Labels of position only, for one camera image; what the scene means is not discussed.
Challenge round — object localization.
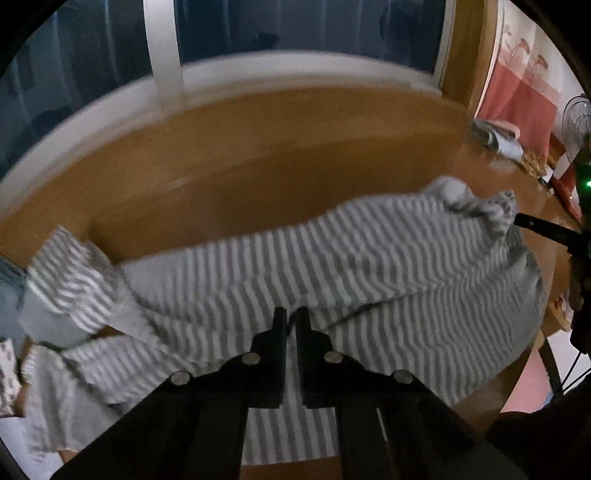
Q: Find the grey white striped garment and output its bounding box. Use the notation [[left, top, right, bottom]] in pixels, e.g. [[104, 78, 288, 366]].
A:
[[20, 177, 544, 456]]

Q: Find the red box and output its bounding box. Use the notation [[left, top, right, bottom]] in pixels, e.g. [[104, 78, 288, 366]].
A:
[[548, 133, 582, 222]]

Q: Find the yellow patterned cloth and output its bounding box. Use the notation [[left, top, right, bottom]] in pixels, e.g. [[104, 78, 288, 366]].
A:
[[520, 149, 548, 179]]

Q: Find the electric fan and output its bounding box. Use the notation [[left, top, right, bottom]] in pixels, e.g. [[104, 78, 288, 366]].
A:
[[562, 94, 590, 193]]

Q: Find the folded light blue garment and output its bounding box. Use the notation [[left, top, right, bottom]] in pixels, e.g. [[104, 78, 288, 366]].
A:
[[472, 118, 524, 162]]

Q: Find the red pink curtain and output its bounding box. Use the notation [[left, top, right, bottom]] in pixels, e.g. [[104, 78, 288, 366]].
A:
[[479, 16, 563, 157]]

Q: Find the white framed window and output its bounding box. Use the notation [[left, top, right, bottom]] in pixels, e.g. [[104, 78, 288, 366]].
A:
[[1, 1, 456, 203]]

